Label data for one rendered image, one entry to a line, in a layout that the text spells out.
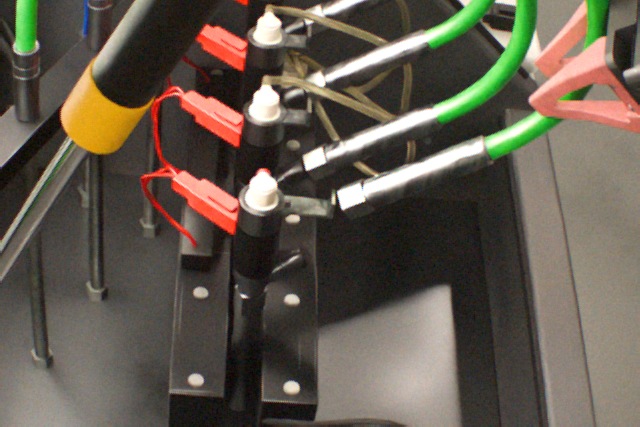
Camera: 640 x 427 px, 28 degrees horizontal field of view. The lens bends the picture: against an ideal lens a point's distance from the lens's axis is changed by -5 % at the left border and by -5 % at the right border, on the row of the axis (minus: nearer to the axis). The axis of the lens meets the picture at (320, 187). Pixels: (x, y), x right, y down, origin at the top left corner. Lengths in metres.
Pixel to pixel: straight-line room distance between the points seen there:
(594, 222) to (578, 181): 0.11
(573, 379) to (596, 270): 1.45
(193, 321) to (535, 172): 0.35
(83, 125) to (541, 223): 0.77
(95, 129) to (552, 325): 0.71
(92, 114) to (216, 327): 0.59
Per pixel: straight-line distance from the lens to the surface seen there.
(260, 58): 0.92
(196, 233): 0.95
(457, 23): 0.92
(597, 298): 2.38
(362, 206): 0.80
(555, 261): 1.05
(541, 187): 1.11
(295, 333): 0.92
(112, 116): 0.33
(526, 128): 0.77
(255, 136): 0.86
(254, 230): 0.81
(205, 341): 0.91
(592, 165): 2.63
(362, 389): 1.09
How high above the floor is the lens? 1.69
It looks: 44 degrees down
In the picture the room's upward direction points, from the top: 9 degrees clockwise
